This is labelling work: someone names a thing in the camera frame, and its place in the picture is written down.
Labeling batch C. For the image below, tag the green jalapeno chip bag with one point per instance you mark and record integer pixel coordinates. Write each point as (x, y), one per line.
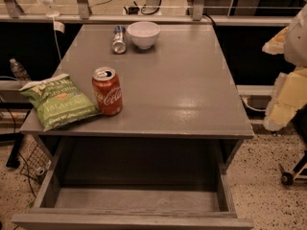
(58, 101)

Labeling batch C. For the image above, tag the black power adapter with cable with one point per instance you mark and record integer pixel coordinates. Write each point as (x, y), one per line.
(149, 8)

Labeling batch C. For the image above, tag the clear plastic water bottle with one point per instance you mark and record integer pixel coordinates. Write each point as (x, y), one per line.
(18, 70)

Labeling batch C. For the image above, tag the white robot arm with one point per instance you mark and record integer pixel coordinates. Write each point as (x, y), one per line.
(295, 45)

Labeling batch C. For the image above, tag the silver blue can lying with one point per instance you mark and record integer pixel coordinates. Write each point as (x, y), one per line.
(119, 45)

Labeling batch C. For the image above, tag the white bowl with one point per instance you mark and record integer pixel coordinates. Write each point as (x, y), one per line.
(143, 34)

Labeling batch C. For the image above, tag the grey cabinet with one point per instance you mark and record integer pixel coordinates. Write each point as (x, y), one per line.
(180, 103)

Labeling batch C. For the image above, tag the red coke can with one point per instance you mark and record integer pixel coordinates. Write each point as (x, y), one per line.
(107, 90)

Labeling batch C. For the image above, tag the black wire basket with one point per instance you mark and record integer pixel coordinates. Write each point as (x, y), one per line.
(36, 163)

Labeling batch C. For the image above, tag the open grey top drawer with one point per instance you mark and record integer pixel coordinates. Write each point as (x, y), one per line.
(134, 184)

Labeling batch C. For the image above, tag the white round lamp device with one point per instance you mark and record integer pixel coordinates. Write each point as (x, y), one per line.
(51, 12)

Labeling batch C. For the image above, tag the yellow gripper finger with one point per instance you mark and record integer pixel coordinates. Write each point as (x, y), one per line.
(275, 45)
(288, 96)

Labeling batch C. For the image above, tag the black wheeled cart base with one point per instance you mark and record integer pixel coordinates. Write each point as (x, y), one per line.
(299, 172)

